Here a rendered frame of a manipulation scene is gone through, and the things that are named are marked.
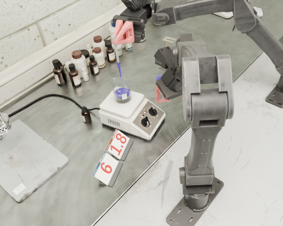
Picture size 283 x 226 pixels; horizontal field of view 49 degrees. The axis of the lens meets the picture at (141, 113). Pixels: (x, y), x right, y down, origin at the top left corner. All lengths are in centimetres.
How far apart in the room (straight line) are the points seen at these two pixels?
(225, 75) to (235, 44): 91
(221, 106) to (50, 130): 72
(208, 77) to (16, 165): 70
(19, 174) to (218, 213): 61
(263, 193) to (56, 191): 61
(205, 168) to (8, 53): 88
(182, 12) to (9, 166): 74
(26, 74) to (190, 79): 86
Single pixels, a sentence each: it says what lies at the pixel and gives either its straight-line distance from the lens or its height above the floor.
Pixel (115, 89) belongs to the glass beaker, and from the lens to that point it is 102.
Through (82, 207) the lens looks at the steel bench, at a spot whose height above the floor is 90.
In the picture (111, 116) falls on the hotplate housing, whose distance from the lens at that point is 106.
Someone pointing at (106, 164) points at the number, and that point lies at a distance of 98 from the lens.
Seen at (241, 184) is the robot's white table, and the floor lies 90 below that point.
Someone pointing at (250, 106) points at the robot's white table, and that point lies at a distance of 120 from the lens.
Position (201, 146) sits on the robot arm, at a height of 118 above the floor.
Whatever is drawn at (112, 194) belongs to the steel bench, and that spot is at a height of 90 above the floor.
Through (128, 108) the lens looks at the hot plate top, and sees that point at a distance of 104.
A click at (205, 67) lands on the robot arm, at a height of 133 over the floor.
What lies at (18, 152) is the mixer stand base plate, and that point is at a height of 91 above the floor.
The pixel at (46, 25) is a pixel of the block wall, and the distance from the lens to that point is 137.
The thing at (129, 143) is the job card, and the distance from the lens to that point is 105.
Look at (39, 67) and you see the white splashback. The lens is 135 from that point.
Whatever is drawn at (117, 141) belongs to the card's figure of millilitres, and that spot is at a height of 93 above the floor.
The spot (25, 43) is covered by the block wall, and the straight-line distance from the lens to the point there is 134.
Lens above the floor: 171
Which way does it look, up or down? 45 degrees down
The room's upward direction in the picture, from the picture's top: 5 degrees counter-clockwise
